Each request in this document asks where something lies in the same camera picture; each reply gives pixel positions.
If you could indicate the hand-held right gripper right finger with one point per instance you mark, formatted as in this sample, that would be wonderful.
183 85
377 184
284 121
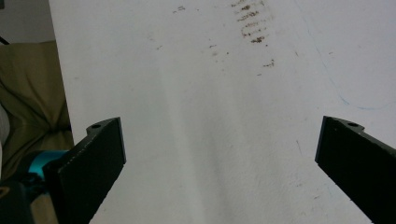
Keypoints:
358 161

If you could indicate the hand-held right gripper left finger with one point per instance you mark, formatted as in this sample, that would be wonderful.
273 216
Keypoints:
90 168

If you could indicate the olive cloth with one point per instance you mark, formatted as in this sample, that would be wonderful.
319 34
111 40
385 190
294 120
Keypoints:
31 93

